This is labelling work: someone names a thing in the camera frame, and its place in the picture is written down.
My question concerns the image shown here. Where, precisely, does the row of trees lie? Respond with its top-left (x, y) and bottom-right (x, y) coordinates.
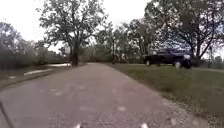
top-left (79, 18), bottom-right (158, 65)

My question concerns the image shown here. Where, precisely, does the grey asphalt path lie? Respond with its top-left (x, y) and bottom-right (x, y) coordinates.
top-left (0, 62), bottom-right (209, 128)

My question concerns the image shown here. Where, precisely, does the large tree with dark trunk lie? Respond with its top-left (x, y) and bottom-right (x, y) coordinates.
top-left (36, 0), bottom-right (109, 68)

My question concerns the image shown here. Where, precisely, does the black pickup truck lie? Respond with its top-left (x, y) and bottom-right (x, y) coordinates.
top-left (143, 48), bottom-right (195, 70)

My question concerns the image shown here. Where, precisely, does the robot's own part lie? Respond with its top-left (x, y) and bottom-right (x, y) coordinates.
top-left (140, 122), bottom-right (150, 128)

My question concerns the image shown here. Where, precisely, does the grass field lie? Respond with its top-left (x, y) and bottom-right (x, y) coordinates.
top-left (108, 63), bottom-right (224, 124)

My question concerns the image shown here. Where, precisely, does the large spreading tree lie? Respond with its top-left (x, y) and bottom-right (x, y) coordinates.
top-left (144, 0), bottom-right (224, 68)

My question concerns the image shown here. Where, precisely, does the grass verge strip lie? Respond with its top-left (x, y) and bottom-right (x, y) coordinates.
top-left (0, 65), bottom-right (78, 92)

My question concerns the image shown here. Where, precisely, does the wood of trees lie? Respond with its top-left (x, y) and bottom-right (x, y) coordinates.
top-left (0, 21), bottom-right (69, 68)

